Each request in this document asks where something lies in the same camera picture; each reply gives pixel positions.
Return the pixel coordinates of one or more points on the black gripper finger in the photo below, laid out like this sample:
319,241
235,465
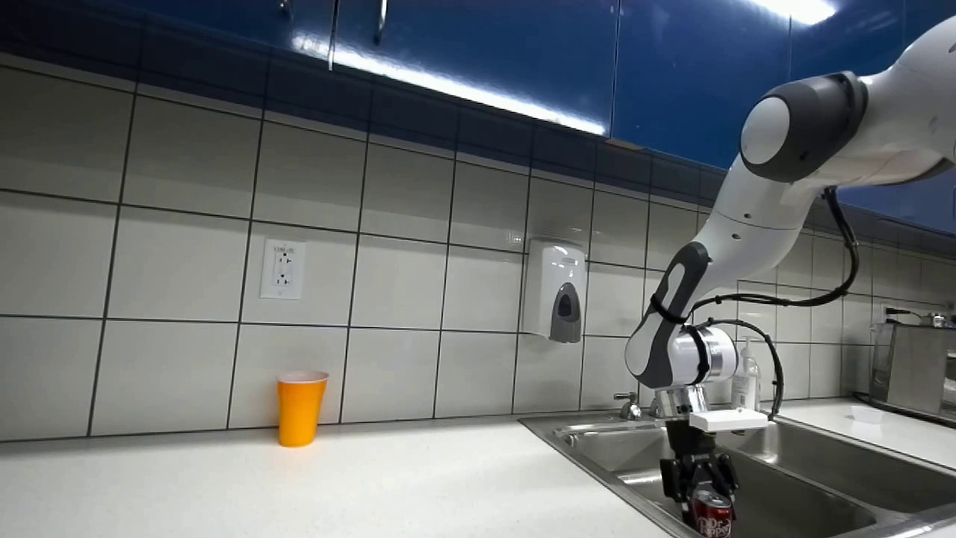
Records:
680,482
723,488

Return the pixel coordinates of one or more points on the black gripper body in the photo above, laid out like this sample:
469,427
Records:
696,446

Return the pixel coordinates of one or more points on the red soda can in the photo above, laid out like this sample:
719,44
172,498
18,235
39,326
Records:
711,512

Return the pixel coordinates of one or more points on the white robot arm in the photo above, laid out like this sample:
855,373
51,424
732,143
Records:
798,147

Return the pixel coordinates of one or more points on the stainless double sink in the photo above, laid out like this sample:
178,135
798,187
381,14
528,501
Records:
792,482

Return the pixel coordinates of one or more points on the clear soap pump bottle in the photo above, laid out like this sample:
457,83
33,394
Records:
747,382

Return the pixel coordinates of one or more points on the metal rack at right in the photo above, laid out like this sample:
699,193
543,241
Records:
916,365

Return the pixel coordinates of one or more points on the orange plastic cup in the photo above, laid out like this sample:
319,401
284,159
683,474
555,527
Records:
299,409

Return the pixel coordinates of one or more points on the blue upper cabinets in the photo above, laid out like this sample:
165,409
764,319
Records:
498,77

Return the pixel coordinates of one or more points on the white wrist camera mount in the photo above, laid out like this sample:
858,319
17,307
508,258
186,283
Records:
729,419

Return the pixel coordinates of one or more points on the left faucet handle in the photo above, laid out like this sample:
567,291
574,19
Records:
629,409

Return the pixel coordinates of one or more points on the white wall soap dispenser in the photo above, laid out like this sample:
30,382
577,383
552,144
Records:
555,291

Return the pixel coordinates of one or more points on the white wall outlet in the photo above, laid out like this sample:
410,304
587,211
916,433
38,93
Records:
281,271

